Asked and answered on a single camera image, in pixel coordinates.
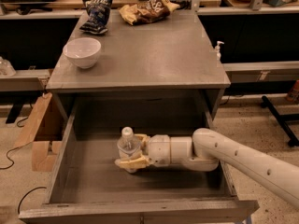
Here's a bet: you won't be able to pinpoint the open grey top drawer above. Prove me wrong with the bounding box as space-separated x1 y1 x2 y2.
18 91 260 224

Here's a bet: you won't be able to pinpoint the blue chip bag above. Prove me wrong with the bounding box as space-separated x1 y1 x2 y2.
80 0 113 35

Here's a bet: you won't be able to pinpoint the white ceramic bowl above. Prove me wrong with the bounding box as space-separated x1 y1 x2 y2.
63 37 102 69

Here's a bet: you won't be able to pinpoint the white pump dispenser bottle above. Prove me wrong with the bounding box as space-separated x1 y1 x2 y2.
214 41 224 61

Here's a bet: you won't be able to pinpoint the black stand leg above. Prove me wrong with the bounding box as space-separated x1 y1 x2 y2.
261 95 299 147

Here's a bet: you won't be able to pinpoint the cardboard box pieces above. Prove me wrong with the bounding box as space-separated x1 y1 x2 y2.
14 93 64 172

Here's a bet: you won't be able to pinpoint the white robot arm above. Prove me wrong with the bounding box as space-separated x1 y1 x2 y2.
115 127 299 207

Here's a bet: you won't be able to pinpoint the brown yellow chip bag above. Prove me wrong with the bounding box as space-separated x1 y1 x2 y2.
119 0 179 25

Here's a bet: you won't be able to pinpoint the clear plastic container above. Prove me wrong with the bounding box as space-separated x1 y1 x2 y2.
0 57 16 77

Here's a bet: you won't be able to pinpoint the grey wooden cabinet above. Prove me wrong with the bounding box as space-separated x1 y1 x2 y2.
47 11 230 133

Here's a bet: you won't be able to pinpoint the clear plastic water bottle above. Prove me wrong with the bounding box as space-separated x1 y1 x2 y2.
115 127 142 168

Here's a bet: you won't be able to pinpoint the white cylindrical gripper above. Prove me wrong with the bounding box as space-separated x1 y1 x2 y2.
115 133 171 169

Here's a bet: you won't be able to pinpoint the black floor cable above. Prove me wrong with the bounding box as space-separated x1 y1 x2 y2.
0 117 48 215

